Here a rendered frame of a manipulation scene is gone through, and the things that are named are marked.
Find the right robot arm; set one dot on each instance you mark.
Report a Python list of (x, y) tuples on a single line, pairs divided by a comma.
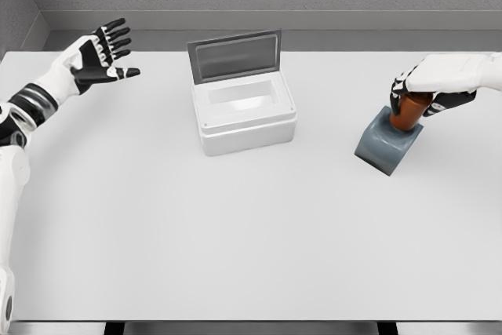
[(491, 71)]

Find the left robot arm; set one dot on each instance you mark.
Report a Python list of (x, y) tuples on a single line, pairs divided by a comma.
[(23, 123)]

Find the grey box lid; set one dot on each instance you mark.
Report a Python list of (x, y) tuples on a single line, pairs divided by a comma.
[(235, 55)]

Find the white box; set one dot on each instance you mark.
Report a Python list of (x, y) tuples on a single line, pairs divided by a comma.
[(247, 119)]

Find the brown cylindrical bottle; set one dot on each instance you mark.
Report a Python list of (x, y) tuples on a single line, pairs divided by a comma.
[(408, 113)]

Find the grey-blue block holder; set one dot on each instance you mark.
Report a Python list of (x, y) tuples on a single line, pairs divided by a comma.
[(386, 146)]

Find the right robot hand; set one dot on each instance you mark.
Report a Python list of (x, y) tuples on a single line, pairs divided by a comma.
[(435, 74)]

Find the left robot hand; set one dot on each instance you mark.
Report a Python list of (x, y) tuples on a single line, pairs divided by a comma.
[(87, 61)]

